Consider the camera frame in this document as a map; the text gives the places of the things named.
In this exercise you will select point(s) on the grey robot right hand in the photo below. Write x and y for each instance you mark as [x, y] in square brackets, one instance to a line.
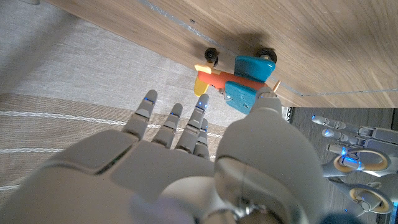
[264, 155]

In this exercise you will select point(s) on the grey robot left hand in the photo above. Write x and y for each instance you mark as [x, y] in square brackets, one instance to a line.
[382, 138]

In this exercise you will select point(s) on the teal and orange toy airplane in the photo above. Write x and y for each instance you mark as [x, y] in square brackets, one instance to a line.
[248, 67]

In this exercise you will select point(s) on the beige striped curtain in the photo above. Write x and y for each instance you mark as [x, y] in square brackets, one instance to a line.
[77, 77]

